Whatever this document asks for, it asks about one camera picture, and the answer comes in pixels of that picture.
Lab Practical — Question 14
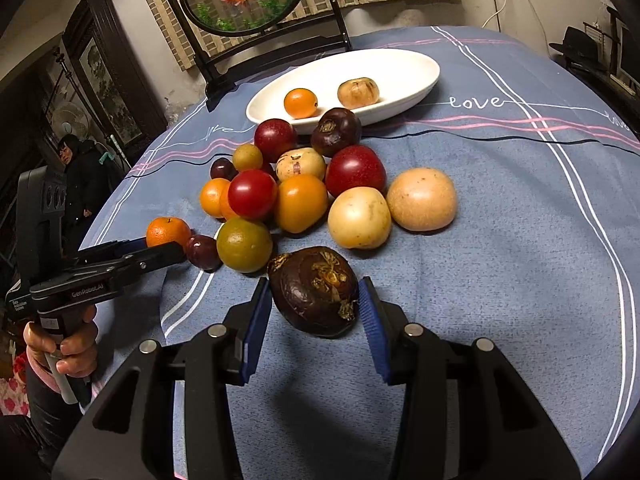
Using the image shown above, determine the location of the black computer desk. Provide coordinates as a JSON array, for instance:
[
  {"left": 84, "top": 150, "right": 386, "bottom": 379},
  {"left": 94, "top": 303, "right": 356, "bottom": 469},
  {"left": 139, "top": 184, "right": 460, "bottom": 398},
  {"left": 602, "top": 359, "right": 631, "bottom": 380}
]
[{"left": 550, "top": 7, "right": 640, "bottom": 111}]

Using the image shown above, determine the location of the dark framed painting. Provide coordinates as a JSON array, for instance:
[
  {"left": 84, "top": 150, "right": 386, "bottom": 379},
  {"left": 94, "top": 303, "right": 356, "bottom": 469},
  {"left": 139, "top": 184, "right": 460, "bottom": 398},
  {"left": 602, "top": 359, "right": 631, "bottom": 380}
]
[{"left": 60, "top": 0, "right": 168, "bottom": 153}]

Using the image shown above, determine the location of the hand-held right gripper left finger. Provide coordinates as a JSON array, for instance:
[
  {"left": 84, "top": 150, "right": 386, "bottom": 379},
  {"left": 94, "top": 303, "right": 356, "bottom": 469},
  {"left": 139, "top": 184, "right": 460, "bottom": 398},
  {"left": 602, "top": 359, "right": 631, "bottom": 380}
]
[{"left": 51, "top": 276, "right": 274, "bottom": 480}]

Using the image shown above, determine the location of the white oval plate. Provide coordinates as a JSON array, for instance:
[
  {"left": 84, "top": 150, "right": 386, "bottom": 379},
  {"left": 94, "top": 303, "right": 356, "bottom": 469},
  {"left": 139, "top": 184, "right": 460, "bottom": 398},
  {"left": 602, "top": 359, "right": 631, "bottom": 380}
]
[{"left": 245, "top": 49, "right": 441, "bottom": 136}]

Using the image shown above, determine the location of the red tomato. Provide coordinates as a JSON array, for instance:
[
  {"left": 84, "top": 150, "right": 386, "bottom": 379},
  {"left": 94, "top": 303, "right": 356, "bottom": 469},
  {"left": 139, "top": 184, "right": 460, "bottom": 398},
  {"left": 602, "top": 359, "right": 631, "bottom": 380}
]
[{"left": 228, "top": 169, "right": 279, "bottom": 221}]

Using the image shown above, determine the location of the beige spotted fruit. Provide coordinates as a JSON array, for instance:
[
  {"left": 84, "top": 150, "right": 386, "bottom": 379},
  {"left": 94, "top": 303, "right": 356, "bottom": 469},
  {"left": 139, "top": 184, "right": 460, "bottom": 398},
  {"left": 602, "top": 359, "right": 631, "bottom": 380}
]
[
  {"left": 276, "top": 147, "right": 327, "bottom": 183},
  {"left": 327, "top": 186, "right": 392, "bottom": 250},
  {"left": 337, "top": 78, "right": 380, "bottom": 110}
]

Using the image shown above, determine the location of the small yellow-green fruit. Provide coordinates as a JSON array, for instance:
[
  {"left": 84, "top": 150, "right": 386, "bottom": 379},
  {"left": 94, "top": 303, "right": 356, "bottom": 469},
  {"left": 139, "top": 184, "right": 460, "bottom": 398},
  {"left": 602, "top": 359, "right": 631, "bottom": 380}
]
[{"left": 232, "top": 143, "right": 264, "bottom": 172}]

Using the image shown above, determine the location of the tan round fruit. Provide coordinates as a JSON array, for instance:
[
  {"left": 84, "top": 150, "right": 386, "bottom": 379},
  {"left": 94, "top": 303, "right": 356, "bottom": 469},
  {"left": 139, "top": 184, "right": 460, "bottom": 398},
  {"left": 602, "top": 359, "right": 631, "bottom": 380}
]
[{"left": 386, "top": 167, "right": 458, "bottom": 232}]

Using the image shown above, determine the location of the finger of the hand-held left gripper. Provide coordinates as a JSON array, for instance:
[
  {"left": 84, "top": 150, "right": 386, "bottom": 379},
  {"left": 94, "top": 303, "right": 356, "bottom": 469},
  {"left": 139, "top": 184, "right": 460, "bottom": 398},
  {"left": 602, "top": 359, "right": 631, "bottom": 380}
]
[
  {"left": 75, "top": 238, "right": 151, "bottom": 265},
  {"left": 72, "top": 241, "right": 187, "bottom": 287}
]

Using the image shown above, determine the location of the white standing fan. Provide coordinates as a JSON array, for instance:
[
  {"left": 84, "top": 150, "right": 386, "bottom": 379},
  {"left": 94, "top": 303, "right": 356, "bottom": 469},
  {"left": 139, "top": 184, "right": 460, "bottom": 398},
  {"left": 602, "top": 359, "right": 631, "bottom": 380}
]
[{"left": 51, "top": 102, "right": 92, "bottom": 142}]

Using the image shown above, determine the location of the blue striped tablecloth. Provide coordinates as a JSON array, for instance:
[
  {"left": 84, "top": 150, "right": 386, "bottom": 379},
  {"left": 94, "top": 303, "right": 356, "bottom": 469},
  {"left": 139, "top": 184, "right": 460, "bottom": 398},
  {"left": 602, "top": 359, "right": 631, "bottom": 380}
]
[{"left": 75, "top": 25, "right": 640, "bottom": 480}]

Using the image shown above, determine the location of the dark purple plum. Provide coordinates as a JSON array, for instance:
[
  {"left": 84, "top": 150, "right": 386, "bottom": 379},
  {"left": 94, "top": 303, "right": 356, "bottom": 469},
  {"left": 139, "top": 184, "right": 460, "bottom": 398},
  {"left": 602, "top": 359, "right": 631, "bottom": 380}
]
[
  {"left": 209, "top": 157, "right": 239, "bottom": 181},
  {"left": 185, "top": 234, "right": 223, "bottom": 270}
]

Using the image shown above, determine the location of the person's left hand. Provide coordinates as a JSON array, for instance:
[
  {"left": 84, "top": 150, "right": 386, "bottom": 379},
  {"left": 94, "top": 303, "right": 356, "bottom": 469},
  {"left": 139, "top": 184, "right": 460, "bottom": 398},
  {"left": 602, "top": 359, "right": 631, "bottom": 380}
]
[{"left": 22, "top": 305, "right": 99, "bottom": 377}]

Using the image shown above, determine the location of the white power cable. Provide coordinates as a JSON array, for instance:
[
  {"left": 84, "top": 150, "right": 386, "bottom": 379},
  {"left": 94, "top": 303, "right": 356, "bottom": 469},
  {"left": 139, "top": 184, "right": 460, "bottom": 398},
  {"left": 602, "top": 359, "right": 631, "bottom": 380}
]
[{"left": 481, "top": 0, "right": 512, "bottom": 28}]

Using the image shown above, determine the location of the white mop handle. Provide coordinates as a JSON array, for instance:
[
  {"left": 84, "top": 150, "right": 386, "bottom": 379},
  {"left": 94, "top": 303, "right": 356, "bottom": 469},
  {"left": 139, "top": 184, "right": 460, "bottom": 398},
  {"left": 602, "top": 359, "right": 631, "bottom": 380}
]
[{"left": 97, "top": 135, "right": 132, "bottom": 171}]

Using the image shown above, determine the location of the orange mandarin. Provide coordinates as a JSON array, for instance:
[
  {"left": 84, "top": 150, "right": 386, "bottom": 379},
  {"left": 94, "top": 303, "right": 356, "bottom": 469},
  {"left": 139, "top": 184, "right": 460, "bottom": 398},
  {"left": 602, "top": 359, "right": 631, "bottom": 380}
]
[{"left": 146, "top": 216, "right": 192, "bottom": 249}]

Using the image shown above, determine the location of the orange tomato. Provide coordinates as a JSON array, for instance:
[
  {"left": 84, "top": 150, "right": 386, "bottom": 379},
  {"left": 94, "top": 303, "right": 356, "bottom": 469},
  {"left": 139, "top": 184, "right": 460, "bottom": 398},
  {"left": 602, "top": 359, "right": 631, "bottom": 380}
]
[
  {"left": 200, "top": 178, "right": 232, "bottom": 219},
  {"left": 283, "top": 88, "right": 320, "bottom": 119}
]

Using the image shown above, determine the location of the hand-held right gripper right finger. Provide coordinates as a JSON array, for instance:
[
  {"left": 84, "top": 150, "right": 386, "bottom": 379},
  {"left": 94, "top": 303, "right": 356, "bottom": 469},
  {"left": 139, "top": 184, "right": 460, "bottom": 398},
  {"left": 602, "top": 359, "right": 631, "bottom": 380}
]
[{"left": 358, "top": 276, "right": 596, "bottom": 480}]

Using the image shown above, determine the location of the black hat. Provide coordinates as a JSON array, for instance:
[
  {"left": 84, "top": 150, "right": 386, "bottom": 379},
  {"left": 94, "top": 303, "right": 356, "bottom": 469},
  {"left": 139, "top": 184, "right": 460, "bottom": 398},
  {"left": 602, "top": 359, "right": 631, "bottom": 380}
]
[{"left": 549, "top": 26, "right": 601, "bottom": 63}]

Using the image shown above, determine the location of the round goldfish screen ornament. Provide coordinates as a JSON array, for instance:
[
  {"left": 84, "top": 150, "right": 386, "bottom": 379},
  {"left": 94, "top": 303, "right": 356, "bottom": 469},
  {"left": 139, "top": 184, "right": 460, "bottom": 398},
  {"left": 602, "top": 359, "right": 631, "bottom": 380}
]
[{"left": 152, "top": 0, "right": 353, "bottom": 113}]

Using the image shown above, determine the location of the green orange citrus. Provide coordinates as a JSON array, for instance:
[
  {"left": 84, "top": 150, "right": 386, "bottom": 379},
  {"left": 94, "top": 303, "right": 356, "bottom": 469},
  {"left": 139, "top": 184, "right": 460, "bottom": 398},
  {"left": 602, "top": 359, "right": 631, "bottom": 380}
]
[{"left": 216, "top": 217, "right": 274, "bottom": 274}]

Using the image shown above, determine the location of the red plum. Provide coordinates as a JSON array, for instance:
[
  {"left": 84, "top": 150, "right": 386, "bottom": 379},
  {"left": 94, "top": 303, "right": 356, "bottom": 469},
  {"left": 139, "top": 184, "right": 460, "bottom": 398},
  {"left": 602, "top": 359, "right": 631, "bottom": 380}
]
[
  {"left": 325, "top": 144, "right": 387, "bottom": 199},
  {"left": 253, "top": 118, "right": 298, "bottom": 162}
]

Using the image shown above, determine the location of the orange persimmon fruit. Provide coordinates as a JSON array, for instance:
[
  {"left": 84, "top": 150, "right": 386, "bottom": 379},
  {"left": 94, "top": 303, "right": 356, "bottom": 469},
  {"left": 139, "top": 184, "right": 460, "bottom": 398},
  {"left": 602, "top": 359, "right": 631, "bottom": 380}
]
[{"left": 273, "top": 174, "right": 329, "bottom": 234}]

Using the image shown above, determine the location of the person's left forearm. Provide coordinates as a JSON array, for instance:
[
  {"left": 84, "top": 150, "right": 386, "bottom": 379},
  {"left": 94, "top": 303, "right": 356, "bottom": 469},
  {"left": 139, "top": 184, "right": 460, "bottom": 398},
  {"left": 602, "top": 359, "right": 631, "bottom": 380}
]
[{"left": 22, "top": 355, "right": 96, "bottom": 463}]

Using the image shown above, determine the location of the pink heart print cloth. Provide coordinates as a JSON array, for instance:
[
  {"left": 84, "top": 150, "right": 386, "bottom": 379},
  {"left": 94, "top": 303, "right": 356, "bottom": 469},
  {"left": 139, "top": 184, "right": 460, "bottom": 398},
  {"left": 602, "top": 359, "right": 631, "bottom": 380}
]
[{"left": 0, "top": 350, "right": 31, "bottom": 417}]

